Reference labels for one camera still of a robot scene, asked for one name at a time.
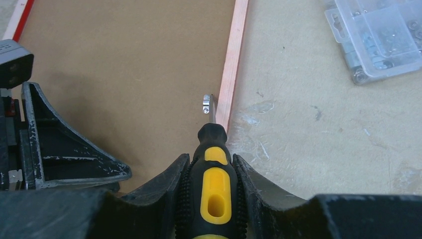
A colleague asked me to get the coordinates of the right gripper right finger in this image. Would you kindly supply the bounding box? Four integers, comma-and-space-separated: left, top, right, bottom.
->
233, 154, 422, 239

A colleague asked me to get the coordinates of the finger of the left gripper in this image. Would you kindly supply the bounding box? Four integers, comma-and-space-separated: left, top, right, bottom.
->
20, 82, 132, 190

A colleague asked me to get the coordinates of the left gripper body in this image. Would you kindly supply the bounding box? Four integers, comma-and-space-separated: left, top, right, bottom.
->
0, 89, 24, 191

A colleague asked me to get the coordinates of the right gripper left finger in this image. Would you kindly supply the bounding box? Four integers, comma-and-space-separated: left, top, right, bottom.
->
0, 154, 190, 239

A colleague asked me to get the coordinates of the black yellow screwdriver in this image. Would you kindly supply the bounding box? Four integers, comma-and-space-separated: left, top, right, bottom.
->
175, 95, 247, 239

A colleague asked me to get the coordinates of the red picture frame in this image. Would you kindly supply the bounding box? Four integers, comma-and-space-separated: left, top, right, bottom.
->
20, 0, 235, 193

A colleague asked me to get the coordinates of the clear plastic screw box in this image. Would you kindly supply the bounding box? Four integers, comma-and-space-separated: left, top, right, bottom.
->
323, 0, 422, 85

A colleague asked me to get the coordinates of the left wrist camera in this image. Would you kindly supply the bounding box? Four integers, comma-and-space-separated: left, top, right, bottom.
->
0, 39, 34, 89

